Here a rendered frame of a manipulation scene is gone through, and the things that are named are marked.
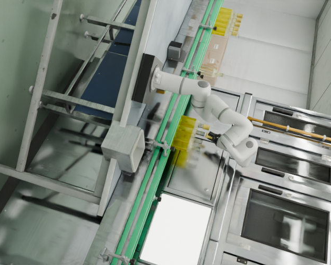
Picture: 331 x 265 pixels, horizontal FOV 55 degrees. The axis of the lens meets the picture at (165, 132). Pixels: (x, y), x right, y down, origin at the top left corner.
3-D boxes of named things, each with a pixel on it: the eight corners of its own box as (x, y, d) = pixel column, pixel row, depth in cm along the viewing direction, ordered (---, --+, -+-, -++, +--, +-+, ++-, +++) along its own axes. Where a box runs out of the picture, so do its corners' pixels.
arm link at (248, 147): (239, 127, 178) (218, 144, 179) (240, 117, 158) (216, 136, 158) (260, 149, 174) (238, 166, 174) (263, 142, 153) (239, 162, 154)
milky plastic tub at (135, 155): (120, 170, 181) (134, 174, 179) (115, 151, 162) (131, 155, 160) (131, 144, 189) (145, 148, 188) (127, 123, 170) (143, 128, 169)
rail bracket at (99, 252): (93, 256, 163) (134, 271, 160) (86, 249, 149) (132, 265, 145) (96, 247, 165) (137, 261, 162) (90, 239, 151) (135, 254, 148)
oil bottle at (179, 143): (158, 144, 206) (190, 153, 203) (158, 139, 201) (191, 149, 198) (161, 136, 209) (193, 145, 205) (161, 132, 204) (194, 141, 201)
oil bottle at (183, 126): (164, 129, 211) (195, 138, 208) (164, 124, 207) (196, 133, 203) (166, 122, 214) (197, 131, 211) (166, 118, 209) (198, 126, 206)
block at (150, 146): (142, 149, 193) (153, 152, 192) (141, 141, 185) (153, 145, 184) (144, 144, 195) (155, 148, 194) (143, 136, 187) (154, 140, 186)
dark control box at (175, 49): (166, 57, 221) (178, 59, 219) (167, 48, 214) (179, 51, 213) (170, 48, 225) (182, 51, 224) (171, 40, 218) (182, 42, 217)
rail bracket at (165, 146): (153, 154, 194) (173, 160, 192) (152, 140, 180) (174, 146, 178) (155, 150, 196) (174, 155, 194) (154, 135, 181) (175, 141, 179)
